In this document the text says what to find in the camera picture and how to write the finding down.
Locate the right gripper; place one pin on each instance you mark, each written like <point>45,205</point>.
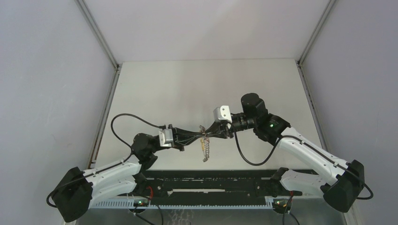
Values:
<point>224,131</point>

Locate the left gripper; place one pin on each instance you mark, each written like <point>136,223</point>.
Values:
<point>181,137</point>

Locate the keyring bunch with coloured tags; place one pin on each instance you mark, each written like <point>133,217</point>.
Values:
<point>204,140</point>

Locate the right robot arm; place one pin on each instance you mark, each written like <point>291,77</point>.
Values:
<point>336,180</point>

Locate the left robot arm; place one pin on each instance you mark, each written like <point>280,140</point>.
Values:
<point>79,190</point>

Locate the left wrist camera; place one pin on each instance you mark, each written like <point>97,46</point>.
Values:
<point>166,138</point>

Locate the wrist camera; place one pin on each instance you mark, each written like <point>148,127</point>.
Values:
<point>166,138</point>
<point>222,113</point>

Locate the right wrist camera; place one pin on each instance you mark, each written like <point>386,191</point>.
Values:
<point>222,113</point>

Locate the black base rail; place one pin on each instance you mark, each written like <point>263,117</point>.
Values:
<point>212,187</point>

